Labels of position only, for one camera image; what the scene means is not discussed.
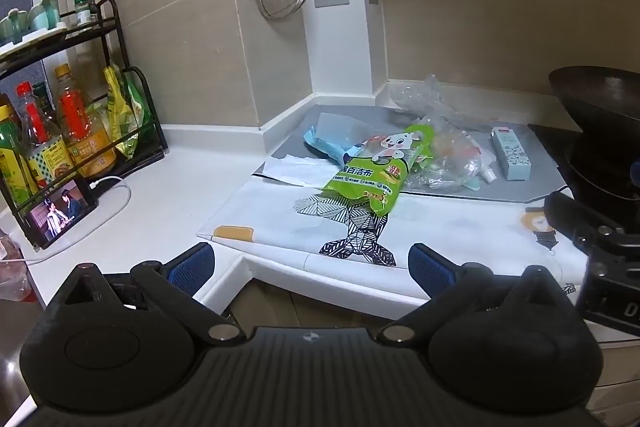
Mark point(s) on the green cap spice jar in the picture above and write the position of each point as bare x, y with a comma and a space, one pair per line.
84, 12

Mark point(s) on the clear plastic bag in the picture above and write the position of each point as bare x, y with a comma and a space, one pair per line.
425, 99

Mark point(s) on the blue plastic packet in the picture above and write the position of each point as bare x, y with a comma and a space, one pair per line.
330, 142

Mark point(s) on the white tray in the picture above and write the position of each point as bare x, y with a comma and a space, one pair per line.
40, 38

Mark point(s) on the white geometric printed cloth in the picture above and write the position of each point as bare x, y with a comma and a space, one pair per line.
450, 227

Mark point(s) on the pink plastic bag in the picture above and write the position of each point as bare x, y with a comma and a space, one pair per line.
12, 272

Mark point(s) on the pale green cup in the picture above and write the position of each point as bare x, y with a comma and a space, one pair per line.
45, 14
15, 29

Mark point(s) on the red cap sauce bottle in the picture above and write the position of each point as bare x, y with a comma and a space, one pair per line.
42, 142

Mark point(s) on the white paper tissue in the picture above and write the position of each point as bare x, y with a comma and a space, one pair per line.
292, 169

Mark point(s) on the yellow green snack bag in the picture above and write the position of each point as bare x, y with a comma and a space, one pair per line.
116, 112

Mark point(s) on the yellow cap oil bottle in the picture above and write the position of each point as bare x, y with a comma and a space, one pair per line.
82, 127

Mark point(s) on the green printed packet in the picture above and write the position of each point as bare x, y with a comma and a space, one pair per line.
367, 179

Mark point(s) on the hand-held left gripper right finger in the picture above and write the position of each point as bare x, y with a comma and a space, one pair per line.
430, 269

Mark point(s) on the dark glass bottle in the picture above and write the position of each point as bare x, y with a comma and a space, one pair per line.
46, 99

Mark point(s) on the black wok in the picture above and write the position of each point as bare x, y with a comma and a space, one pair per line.
600, 99

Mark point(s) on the pale teal patterned box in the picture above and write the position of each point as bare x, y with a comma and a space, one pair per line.
512, 154

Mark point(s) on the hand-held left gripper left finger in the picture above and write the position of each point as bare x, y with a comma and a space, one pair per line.
192, 264

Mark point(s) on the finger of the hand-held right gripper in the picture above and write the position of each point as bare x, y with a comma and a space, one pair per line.
636, 173
575, 217

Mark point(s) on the grey counter mat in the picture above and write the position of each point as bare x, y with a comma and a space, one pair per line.
520, 192

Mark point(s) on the green bottle yellow cap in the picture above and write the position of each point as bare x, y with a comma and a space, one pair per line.
12, 157

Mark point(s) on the black smartphone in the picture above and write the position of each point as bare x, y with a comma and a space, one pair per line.
60, 214

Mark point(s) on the beige kitchen cabinet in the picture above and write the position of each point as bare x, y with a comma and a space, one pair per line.
280, 307

